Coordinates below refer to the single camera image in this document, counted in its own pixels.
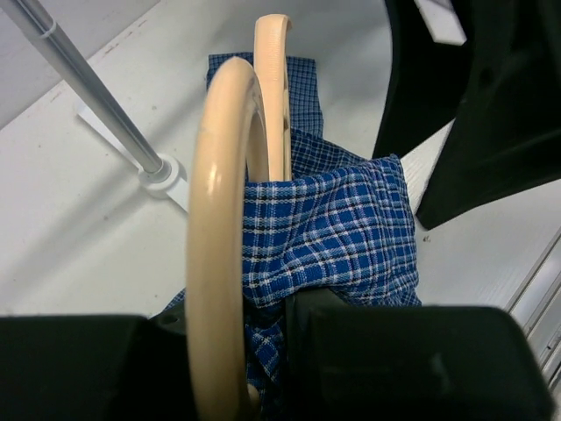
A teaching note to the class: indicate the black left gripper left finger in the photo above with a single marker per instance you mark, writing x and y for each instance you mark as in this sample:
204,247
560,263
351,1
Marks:
95,367

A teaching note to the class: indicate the metal clothes rack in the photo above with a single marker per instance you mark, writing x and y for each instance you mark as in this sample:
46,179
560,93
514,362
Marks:
162,176

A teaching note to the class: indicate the blue plaid shirt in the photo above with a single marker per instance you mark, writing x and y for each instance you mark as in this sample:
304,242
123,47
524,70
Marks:
341,223

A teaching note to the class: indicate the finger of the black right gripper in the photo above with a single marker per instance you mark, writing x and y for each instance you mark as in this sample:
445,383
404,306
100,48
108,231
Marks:
506,135
428,79

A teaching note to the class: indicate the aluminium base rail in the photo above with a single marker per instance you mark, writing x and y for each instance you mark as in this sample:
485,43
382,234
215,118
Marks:
536,308

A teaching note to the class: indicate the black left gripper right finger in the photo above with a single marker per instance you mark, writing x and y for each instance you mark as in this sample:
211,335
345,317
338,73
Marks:
348,362

